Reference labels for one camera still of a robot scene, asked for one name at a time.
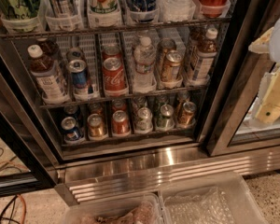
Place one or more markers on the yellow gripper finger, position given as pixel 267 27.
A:
pixel 269 98
pixel 261 45

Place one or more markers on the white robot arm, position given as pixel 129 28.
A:
pixel 274 55

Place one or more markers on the fridge right glass door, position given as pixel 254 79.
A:
pixel 239 85

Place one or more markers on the orange can bottom shelf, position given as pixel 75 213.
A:
pixel 187 113

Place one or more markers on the gold can middle shelf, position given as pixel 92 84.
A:
pixel 171 66

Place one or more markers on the gold can shelf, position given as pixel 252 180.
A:
pixel 96 126
pixel 171 66

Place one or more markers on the clear water bottle middle shelf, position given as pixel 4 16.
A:
pixel 144 56

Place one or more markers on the white can bottom shelf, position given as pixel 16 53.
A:
pixel 143 120

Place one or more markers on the red Coca-Cola can middle shelf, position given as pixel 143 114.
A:
pixel 113 74

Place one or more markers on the red can bottom shelf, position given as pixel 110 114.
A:
pixel 120 122

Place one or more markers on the gold can bottom shelf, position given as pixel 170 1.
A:
pixel 96 126

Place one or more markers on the blue Pepsi can middle shelf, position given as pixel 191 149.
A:
pixel 81 80

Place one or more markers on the blue Pepsi can bottom shelf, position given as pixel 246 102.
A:
pixel 71 129

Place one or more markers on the striped silver can top shelf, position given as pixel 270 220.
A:
pixel 64 8

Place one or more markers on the steel fridge grille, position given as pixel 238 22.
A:
pixel 145 171

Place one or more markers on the brown tea bottle right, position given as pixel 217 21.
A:
pixel 203 55

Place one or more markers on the brown tea bottle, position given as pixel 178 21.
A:
pixel 203 55
pixel 48 76

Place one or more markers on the clear plastic bin right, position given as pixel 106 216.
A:
pixel 214 199

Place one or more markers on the clear plastic bin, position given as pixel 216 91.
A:
pixel 131 209
pixel 214 199

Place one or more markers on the clear plastic bin left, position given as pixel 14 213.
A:
pixel 131 209

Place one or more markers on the brown tea bottle left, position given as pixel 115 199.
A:
pixel 48 76

